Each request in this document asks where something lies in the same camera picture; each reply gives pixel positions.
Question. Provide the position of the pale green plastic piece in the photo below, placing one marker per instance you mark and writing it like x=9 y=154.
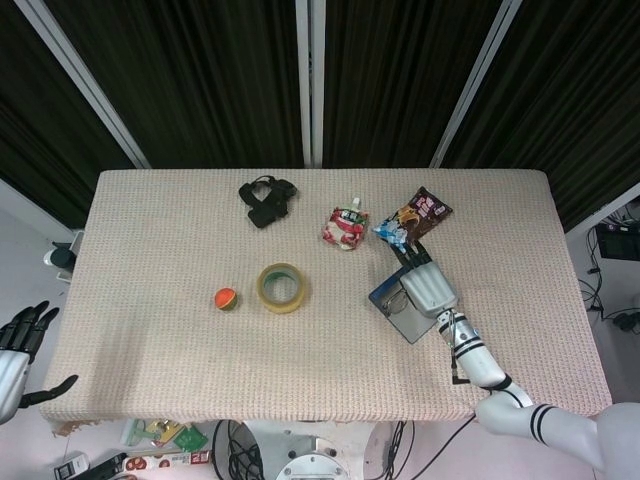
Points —
x=134 y=432

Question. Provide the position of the brown chocolate snack bag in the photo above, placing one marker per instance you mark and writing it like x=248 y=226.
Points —
x=420 y=210

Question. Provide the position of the yellow packing tape roll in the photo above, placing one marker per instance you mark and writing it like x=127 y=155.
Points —
x=280 y=306

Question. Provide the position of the white frame post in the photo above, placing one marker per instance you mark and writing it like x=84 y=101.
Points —
x=475 y=85
x=310 y=85
x=85 y=85

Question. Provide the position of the red drink pouch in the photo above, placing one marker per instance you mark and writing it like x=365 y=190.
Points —
x=345 y=230

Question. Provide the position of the black curtain panel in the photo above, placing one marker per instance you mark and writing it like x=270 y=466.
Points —
x=400 y=75
x=200 y=75
x=575 y=100
x=30 y=125

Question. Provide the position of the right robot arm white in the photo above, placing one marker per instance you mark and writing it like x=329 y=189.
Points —
x=480 y=365

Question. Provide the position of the small white device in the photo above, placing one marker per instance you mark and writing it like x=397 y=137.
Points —
x=70 y=466

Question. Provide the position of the black handheld device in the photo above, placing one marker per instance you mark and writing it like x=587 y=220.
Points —
x=107 y=465

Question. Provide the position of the green packet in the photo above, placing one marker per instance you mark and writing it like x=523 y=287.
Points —
x=190 y=437

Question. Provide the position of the red printed box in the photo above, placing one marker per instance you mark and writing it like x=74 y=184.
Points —
x=165 y=461

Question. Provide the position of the grey round robot base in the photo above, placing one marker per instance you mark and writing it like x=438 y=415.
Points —
x=312 y=460

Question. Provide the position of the dark round stand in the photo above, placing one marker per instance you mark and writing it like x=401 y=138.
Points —
x=61 y=256

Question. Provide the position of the beige woven tablecloth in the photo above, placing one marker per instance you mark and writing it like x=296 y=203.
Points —
x=150 y=250

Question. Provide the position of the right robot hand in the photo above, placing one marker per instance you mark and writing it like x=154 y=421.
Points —
x=430 y=287

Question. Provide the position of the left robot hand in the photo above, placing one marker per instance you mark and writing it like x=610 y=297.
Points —
x=12 y=370

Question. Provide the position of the orange and green ball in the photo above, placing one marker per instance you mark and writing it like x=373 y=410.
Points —
x=226 y=299

